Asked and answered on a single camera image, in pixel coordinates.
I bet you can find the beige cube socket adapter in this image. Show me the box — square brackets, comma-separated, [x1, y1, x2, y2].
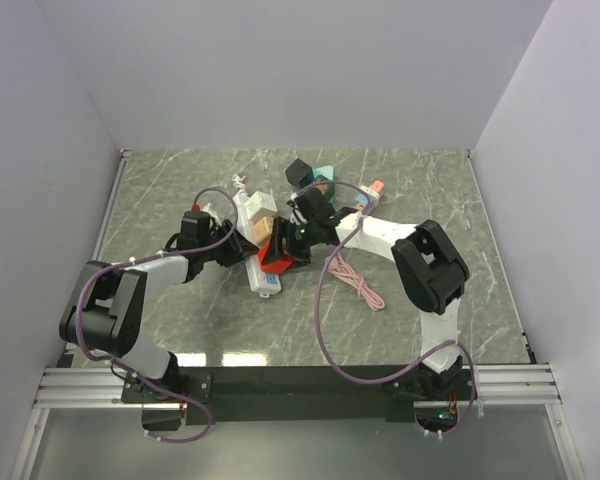
[252, 216, 274, 246]

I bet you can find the pink coiled cable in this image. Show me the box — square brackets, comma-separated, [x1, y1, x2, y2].
[326, 252, 385, 313]

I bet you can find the white cube socket adapter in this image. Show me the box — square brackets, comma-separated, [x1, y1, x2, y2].
[245, 191, 278, 224]

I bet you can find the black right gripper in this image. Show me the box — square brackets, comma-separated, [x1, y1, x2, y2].
[263, 216, 322, 271]

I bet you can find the white power strip cable plug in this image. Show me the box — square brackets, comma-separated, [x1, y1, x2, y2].
[232, 175, 247, 193]

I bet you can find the red cube socket adapter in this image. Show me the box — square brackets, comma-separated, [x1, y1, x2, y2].
[257, 244, 294, 275]

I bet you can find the dark green cube adapter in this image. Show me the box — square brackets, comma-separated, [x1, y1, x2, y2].
[315, 182, 335, 204]

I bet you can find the black cube socket adapter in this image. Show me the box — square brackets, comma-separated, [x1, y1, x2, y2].
[285, 158, 314, 190]

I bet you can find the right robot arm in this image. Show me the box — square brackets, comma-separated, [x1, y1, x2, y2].
[259, 188, 470, 399]

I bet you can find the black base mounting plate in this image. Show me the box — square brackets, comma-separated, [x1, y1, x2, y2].
[121, 365, 477, 431]

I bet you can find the teal triangular power strip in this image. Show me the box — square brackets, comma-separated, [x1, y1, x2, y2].
[313, 165, 335, 186]

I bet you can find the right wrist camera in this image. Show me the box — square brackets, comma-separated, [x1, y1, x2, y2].
[294, 188, 334, 221]

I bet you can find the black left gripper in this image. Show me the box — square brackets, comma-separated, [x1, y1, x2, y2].
[199, 219, 257, 267]

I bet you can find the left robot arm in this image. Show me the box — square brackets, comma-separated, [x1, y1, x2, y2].
[59, 212, 259, 402]

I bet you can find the pink power strip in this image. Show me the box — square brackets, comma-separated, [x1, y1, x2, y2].
[355, 180, 384, 211]

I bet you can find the aluminium rail frame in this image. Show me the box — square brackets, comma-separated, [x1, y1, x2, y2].
[33, 149, 561, 416]

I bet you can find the white power strip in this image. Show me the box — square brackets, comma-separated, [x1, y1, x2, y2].
[233, 191, 282, 298]

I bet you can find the white flat plug adapter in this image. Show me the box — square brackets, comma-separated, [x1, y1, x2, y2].
[356, 186, 381, 208]

